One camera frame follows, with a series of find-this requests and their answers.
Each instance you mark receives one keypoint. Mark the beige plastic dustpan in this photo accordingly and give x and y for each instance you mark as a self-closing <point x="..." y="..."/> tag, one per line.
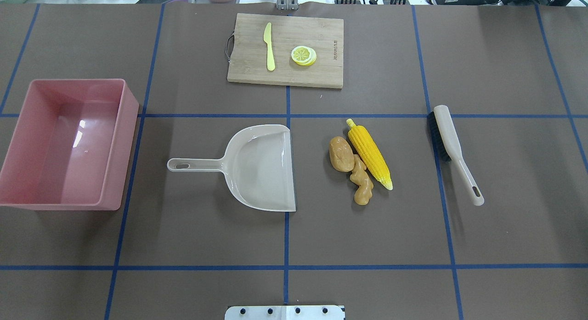
<point x="257" y="166"/>

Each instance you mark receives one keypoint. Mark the beige hand brush black bristles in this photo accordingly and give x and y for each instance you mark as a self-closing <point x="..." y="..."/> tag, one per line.
<point x="446" y="141"/>

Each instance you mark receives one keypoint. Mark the pink plastic bin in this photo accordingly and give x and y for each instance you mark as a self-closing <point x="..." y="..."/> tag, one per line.
<point x="71" y="146"/>

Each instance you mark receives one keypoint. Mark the brown toy potato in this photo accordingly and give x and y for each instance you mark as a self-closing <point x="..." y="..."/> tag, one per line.
<point x="340" y="154"/>

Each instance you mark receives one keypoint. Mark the tan toy ginger root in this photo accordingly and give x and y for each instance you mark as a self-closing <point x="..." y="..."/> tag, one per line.
<point x="361" y="178"/>

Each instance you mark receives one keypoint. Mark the yellow toy corn cob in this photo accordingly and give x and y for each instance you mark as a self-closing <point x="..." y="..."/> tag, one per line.
<point x="369" y="152"/>

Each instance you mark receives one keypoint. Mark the yellow plastic knife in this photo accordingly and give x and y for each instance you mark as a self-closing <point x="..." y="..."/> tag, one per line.
<point x="267" y="39"/>

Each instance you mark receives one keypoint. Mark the yellow toy lemon slices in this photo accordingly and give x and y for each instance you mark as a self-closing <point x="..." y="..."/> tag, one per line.
<point x="303" y="55"/>

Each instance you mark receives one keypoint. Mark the bamboo cutting board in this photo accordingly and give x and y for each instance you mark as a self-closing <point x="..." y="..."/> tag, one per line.
<point x="247" y="62"/>

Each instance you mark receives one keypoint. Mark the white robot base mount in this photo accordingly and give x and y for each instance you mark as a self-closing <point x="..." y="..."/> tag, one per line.
<point x="286" y="312"/>

